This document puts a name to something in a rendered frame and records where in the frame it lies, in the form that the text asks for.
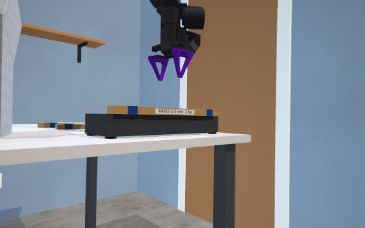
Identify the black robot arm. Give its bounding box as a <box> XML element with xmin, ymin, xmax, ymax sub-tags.
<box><xmin>149</xmin><ymin>0</ymin><xmax>205</xmax><ymax>53</ymax></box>

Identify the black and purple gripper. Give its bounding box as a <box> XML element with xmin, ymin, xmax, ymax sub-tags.
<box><xmin>148</xmin><ymin>24</ymin><xmax>194</xmax><ymax>81</ymax></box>

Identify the white welding electrode pack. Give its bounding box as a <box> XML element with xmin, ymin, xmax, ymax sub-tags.
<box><xmin>107</xmin><ymin>106</ymin><xmax>218</xmax><ymax>116</ymax></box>
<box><xmin>55</xmin><ymin>124</ymin><xmax>85</xmax><ymax>130</ymax></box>
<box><xmin>37</xmin><ymin>122</ymin><xmax>85</xmax><ymax>128</ymax></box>

